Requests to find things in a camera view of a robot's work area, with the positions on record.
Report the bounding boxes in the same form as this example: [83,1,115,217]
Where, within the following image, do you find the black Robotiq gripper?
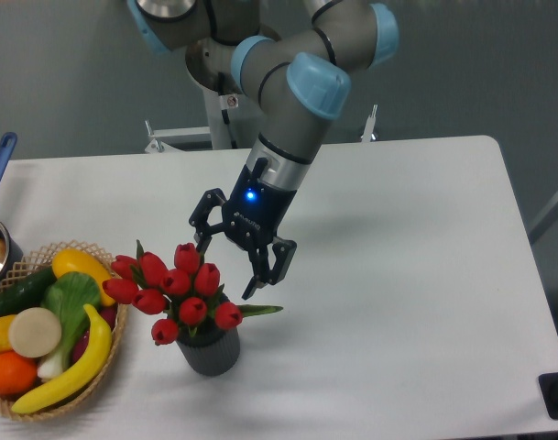
[189,166,297,300]

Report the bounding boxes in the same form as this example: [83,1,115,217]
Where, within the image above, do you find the red tulip bouquet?
[102,243,282,346]

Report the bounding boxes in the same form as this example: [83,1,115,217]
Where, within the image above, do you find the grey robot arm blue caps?
[127,1,399,298]

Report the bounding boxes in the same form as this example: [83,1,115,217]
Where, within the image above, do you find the dark grey ribbed vase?
[176,316,240,377]

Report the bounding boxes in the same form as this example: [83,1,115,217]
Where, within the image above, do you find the purple red vegetable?
[71,305,117,364]

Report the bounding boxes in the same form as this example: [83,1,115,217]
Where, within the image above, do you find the yellow squash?
[51,247,115,307]

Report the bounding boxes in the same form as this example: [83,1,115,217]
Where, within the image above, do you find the green bok choy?
[38,271,101,382]

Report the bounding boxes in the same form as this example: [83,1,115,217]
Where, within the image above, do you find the yellow banana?
[11,304,112,414]

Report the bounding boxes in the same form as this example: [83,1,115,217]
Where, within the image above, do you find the dark green cucumber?
[0,267,57,317]

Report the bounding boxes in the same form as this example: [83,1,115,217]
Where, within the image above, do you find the woven wicker basket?
[0,240,128,423]

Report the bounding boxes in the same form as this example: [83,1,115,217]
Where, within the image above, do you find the round beige disc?
[8,307,62,358]

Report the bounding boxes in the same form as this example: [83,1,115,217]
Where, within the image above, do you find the orange fruit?
[0,351,38,396]

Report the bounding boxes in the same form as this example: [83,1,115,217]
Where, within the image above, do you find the black device at table edge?
[538,372,558,420]

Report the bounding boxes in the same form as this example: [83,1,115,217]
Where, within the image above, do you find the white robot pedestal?
[143,23,380,154]

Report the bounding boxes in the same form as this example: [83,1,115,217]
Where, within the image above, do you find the white frame at right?
[528,190,558,246]

